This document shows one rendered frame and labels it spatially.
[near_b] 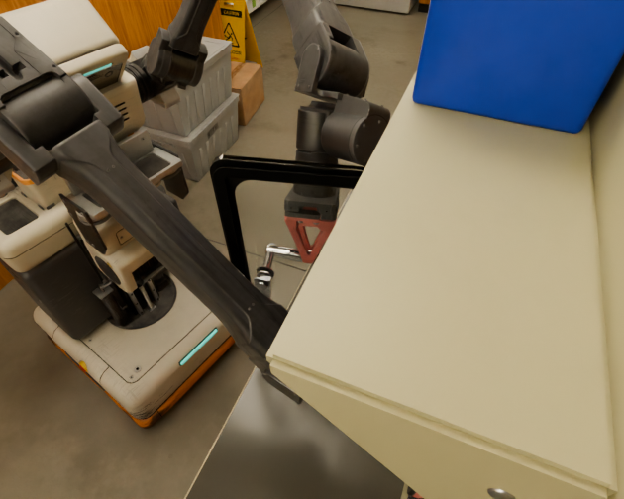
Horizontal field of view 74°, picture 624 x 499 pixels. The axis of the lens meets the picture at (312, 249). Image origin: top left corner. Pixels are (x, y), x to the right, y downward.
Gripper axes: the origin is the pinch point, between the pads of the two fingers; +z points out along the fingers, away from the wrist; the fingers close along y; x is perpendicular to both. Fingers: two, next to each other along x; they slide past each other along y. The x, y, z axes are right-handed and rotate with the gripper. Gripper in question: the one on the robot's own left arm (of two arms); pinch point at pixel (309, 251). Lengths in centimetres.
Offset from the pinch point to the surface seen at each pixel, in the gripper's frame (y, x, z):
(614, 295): -39.1, -15.6, -16.6
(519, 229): -35.5, -12.9, -17.7
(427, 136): -29.0, -9.1, -20.7
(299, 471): -9.3, -1.8, 33.1
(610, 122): -29.8, -18.3, -22.3
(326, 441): -4.7, -5.4, 30.9
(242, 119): 249, 80, 10
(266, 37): 398, 97, -55
